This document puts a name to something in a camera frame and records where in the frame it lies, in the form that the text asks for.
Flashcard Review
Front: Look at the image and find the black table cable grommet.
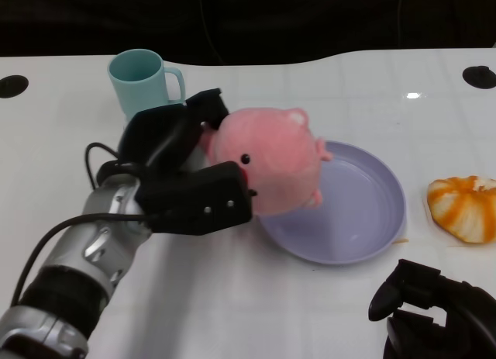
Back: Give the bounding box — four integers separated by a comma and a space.
462, 65, 496, 90
0, 75, 29, 99

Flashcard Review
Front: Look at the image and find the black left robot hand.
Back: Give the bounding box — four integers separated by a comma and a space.
115, 88, 255, 236

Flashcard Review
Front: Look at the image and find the teal plastic mug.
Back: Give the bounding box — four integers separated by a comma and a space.
107, 48, 186, 124

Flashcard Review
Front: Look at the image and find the pink plush beaver doll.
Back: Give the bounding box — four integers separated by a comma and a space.
199, 107, 333, 216

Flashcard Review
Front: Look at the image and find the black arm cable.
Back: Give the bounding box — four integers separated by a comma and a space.
10, 141, 156, 309

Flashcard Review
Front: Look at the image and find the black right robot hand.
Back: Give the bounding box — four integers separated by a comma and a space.
367, 258, 496, 359

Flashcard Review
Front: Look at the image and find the orange and white bread toy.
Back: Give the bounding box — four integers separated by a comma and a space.
426, 175, 496, 244

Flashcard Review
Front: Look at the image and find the purple plastic plate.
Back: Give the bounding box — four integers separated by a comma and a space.
258, 140, 407, 265

